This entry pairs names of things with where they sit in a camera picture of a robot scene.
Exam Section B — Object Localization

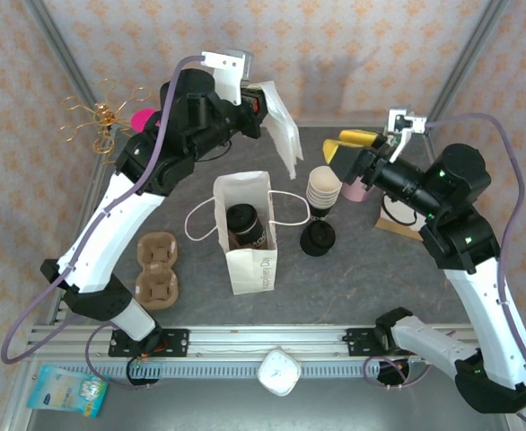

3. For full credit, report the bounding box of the pink straw holder cup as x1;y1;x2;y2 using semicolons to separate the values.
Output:
341;177;374;203

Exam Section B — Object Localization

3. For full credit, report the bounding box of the grey slotted cable duct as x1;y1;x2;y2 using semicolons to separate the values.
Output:
96;361;410;381

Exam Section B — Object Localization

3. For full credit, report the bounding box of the brown cardboard cup carrier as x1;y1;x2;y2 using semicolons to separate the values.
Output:
136;231;182;312

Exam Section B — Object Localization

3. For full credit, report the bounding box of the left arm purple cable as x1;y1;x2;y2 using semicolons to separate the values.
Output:
0;54;206;391

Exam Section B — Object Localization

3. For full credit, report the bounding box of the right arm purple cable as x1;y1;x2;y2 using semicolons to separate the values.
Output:
364;111;526;431

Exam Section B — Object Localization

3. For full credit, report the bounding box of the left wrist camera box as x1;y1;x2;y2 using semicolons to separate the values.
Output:
201;48;256;103

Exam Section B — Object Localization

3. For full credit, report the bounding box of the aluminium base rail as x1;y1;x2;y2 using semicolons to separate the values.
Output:
24;322;482;360

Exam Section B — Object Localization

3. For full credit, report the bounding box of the white paper gift bag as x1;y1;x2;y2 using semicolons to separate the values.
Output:
184;170;311;296

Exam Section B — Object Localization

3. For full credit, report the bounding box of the gold wire cup rack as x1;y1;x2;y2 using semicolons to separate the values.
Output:
57;78;156;165

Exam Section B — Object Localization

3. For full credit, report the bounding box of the aluminium corner post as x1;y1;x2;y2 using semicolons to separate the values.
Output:
22;0;111;131
426;0;513;122

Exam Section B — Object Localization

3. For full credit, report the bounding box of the white paper napkin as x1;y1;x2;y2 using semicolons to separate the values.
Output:
261;80;305;180

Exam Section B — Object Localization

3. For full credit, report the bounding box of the aluminium table side rail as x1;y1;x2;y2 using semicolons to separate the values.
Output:
46;128;116;325

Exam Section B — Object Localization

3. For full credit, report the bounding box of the brown paper sheet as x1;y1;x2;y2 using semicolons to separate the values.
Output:
374;216;425;242

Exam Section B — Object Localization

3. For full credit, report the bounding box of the blue wet wipes packet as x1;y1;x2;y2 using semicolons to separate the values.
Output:
26;365;110;419

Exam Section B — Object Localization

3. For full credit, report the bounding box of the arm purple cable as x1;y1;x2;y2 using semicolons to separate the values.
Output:
0;54;206;391
364;111;526;431

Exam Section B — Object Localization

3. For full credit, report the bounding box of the white square clock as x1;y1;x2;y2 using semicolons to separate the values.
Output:
257;346;303;398

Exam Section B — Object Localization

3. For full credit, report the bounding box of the stack of paper cups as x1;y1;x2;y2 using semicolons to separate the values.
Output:
305;165;343;224

